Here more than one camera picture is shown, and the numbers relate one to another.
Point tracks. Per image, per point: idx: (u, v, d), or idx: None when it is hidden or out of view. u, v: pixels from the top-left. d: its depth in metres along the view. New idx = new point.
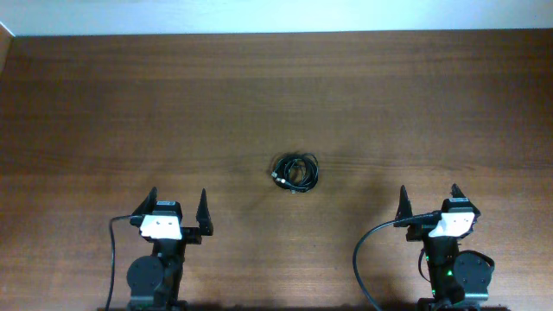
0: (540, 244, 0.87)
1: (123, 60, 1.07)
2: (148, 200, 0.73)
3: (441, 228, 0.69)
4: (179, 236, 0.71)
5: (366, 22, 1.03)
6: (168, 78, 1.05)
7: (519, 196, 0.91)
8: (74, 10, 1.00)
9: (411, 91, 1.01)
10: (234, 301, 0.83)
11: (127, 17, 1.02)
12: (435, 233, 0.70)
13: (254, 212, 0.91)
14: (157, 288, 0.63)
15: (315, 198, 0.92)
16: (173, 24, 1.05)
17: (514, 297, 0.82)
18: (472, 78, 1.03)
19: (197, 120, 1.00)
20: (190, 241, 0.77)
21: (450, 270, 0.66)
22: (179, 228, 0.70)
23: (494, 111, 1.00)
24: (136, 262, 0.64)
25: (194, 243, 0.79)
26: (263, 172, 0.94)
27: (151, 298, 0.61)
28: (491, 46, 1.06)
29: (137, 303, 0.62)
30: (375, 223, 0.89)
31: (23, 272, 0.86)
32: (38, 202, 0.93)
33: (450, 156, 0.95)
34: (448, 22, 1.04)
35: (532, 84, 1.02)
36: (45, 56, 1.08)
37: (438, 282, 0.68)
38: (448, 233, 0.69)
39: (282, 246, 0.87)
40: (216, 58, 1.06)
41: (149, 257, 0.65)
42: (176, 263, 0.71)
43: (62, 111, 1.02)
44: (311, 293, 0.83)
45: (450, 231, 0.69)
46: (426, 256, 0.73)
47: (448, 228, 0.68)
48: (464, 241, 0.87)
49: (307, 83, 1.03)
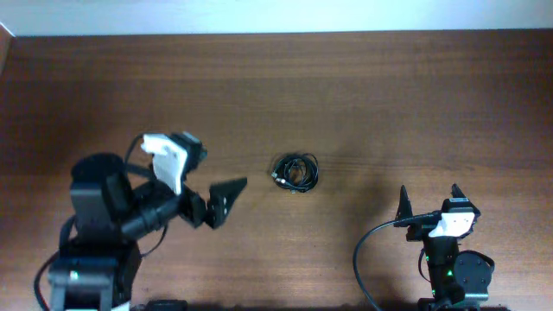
0: (543, 244, 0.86)
1: (123, 60, 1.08)
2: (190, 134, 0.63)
3: (442, 227, 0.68)
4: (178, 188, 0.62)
5: (365, 22, 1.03)
6: (169, 78, 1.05)
7: (523, 196, 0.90)
8: (73, 9, 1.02)
9: (410, 91, 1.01)
10: (235, 300, 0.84)
11: (127, 17, 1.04)
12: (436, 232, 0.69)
13: (253, 212, 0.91)
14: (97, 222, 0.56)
15: (314, 198, 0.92)
16: (174, 25, 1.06)
17: (518, 300, 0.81)
18: (473, 78, 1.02)
19: (197, 119, 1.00)
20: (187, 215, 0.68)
21: (450, 270, 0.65)
22: (179, 173, 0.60)
23: (497, 111, 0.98)
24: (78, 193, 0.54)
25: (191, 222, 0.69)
26: (262, 172, 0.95)
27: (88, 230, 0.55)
28: (492, 45, 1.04)
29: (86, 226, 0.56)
30: (375, 224, 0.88)
31: (26, 271, 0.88)
32: (39, 202, 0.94)
33: (452, 157, 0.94)
34: (447, 21, 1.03)
35: (535, 83, 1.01)
36: (45, 57, 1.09)
37: (439, 284, 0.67)
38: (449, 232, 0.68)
39: (282, 246, 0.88)
40: (215, 58, 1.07)
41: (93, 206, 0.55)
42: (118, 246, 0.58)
43: (63, 112, 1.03)
44: (310, 293, 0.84)
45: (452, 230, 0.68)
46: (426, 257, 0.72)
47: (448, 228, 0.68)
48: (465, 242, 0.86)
49: (306, 83, 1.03)
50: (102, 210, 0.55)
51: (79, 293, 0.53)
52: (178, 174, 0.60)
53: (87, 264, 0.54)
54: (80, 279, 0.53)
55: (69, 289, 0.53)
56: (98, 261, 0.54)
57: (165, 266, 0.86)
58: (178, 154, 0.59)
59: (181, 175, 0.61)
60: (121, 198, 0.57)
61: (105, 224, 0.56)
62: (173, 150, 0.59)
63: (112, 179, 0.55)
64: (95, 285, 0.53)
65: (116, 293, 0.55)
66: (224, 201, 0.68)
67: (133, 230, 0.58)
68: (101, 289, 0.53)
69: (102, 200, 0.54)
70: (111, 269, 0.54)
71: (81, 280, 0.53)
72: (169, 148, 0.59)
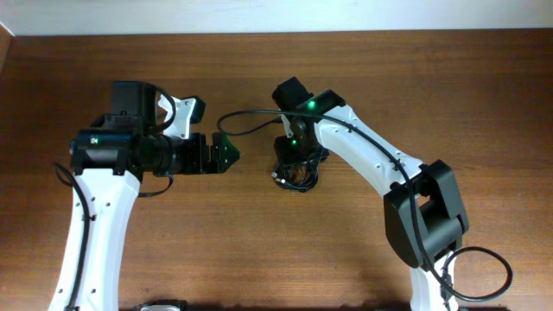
0: (541, 244, 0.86)
1: (121, 59, 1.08)
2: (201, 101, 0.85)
3: (346, 106, 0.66)
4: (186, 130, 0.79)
5: (365, 21, 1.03)
6: (166, 76, 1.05)
7: (520, 197, 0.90)
8: (68, 9, 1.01)
9: (409, 90, 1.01)
10: (234, 300, 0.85)
11: (124, 16, 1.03)
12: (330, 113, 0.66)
13: (254, 212, 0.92)
14: (127, 111, 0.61)
15: (314, 198, 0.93)
16: (173, 24, 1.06)
17: (503, 299, 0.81)
18: (469, 76, 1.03)
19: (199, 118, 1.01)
20: (196, 167, 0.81)
21: (313, 104, 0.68)
22: (187, 114, 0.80)
23: (493, 110, 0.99)
24: (123, 80, 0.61)
25: (200, 171, 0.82)
26: (263, 172, 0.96)
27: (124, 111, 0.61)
28: (490, 45, 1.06)
29: (125, 111, 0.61)
30: (374, 221, 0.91)
31: (28, 271, 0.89)
32: (37, 201, 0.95)
33: (450, 156, 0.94)
34: (445, 21, 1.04)
35: (531, 83, 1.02)
36: (43, 55, 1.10)
37: (281, 99, 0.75)
38: (316, 125, 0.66)
39: (282, 245, 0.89)
40: (217, 57, 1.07)
41: (131, 95, 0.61)
42: (147, 138, 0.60)
43: (59, 111, 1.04)
44: (311, 293, 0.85)
45: (332, 112, 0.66)
46: (338, 130, 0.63)
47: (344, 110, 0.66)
48: (463, 240, 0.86)
49: (307, 82, 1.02)
50: (135, 104, 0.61)
51: (98, 158, 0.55)
52: (188, 114, 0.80)
53: (107, 132, 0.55)
54: (100, 144, 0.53)
55: (90, 155, 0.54)
56: (116, 135, 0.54)
57: (168, 266, 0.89)
58: (190, 100, 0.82)
59: (188, 119, 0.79)
60: (150, 106, 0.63)
61: (132, 116, 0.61)
62: (185, 100, 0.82)
63: (148, 84, 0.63)
64: (111, 147, 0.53)
65: (130, 166, 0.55)
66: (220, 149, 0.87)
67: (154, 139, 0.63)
68: (119, 153, 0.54)
69: (138, 95, 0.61)
70: (133, 140, 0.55)
71: (101, 145, 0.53)
72: (181, 100, 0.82)
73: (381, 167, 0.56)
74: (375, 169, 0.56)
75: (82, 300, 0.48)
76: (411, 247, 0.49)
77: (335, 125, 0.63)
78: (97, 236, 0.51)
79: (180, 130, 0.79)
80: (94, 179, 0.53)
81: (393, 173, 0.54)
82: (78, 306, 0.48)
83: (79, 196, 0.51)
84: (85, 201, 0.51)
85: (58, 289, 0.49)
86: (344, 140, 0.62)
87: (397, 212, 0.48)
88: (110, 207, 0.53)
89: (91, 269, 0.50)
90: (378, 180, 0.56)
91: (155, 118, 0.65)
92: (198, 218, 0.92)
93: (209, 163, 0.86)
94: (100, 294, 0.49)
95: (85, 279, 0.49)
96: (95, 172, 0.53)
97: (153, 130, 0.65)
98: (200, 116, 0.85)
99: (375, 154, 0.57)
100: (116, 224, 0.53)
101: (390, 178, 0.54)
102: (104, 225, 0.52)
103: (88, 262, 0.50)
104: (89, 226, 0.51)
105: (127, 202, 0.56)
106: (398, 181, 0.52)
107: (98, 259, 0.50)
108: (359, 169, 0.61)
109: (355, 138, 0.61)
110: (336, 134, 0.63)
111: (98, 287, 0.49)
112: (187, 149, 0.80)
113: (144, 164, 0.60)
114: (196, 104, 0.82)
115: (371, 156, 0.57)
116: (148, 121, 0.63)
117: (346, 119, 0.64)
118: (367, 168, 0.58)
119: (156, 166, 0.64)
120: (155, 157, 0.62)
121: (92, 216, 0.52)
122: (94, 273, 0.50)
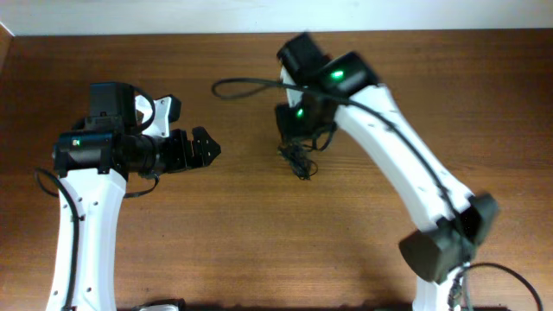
0: (541, 244, 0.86)
1: (120, 59, 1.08)
2: (176, 101, 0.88)
3: (381, 88, 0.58)
4: (165, 127, 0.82)
5: (365, 21, 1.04)
6: (166, 76, 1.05)
7: (520, 197, 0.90)
8: (68, 9, 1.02)
9: (408, 90, 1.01)
10: (234, 300, 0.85)
11: (124, 16, 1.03)
12: (362, 98, 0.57)
13: (255, 212, 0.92)
14: (106, 112, 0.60)
15: (314, 197, 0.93)
16: (172, 24, 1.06)
17: (503, 299, 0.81)
18: (469, 77, 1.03)
19: (199, 117, 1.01)
20: (181, 162, 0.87)
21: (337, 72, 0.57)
22: (164, 113, 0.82)
23: (493, 110, 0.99)
24: (101, 83, 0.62)
25: (185, 167, 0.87)
26: (263, 172, 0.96)
27: (103, 112, 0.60)
28: (490, 45, 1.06)
29: (103, 113, 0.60)
30: (373, 221, 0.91)
31: (28, 271, 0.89)
32: (37, 200, 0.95)
33: (449, 156, 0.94)
34: (445, 21, 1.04)
35: (530, 83, 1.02)
36: (43, 55, 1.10)
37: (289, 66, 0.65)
38: (346, 110, 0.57)
39: (282, 245, 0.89)
40: (217, 57, 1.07)
41: (109, 98, 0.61)
42: (130, 138, 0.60)
43: (59, 111, 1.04)
44: (311, 292, 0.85)
45: (369, 96, 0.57)
46: (372, 124, 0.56)
47: (378, 94, 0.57)
48: None
49: None
50: (113, 104, 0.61)
51: (82, 160, 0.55)
52: (167, 112, 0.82)
53: (88, 133, 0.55)
54: (81, 146, 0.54)
55: (73, 158, 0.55)
56: (97, 136, 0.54)
57: (168, 266, 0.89)
58: (165, 99, 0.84)
59: (167, 117, 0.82)
60: (130, 107, 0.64)
61: (111, 116, 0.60)
62: (161, 100, 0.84)
63: (124, 85, 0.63)
64: (93, 148, 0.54)
65: (115, 165, 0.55)
66: (202, 143, 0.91)
67: (134, 138, 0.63)
68: (101, 153, 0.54)
69: (117, 96, 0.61)
70: (115, 139, 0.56)
71: (82, 146, 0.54)
72: (157, 100, 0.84)
73: (423, 189, 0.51)
74: (416, 188, 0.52)
75: (79, 299, 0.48)
76: (437, 276, 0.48)
77: (370, 119, 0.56)
78: (87, 237, 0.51)
79: (160, 129, 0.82)
80: (79, 180, 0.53)
81: (436, 199, 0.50)
82: (74, 305, 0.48)
83: (66, 197, 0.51)
84: (73, 202, 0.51)
85: (53, 291, 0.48)
86: (378, 139, 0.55)
87: (437, 253, 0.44)
88: (98, 206, 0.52)
89: (85, 269, 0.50)
90: (416, 199, 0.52)
91: (135, 119, 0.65)
92: (198, 218, 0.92)
93: (193, 159, 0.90)
94: (96, 292, 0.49)
95: (80, 279, 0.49)
96: (79, 173, 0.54)
97: (134, 130, 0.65)
98: (176, 113, 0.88)
99: (416, 169, 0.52)
100: (105, 223, 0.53)
101: (432, 205, 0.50)
102: (93, 225, 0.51)
103: (82, 263, 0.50)
104: (79, 226, 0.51)
105: (115, 201, 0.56)
106: (442, 215, 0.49)
107: (91, 259, 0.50)
108: (390, 172, 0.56)
109: (394, 142, 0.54)
110: (371, 128, 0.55)
111: (93, 285, 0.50)
112: (170, 146, 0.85)
113: (129, 163, 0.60)
114: (173, 103, 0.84)
115: (410, 168, 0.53)
116: (129, 121, 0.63)
117: (384, 110, 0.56)
118: (403, 181, 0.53)
119: (141, 166, 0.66)
120: (136, 156, 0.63)
121: (80, 217, 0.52)
122: (90, 273, 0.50)
